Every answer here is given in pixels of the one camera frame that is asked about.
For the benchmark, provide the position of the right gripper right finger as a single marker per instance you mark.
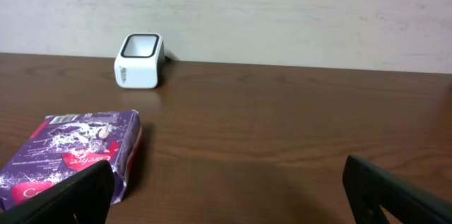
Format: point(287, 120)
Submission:
point(370, 190)

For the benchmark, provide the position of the purple sanitary pad pack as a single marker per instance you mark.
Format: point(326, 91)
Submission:
point(66, 144)

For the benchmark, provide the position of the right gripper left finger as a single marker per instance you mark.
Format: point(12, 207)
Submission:
point(82, 198)

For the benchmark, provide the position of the white barcode scanner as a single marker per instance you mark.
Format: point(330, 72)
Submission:
point(140, 60)

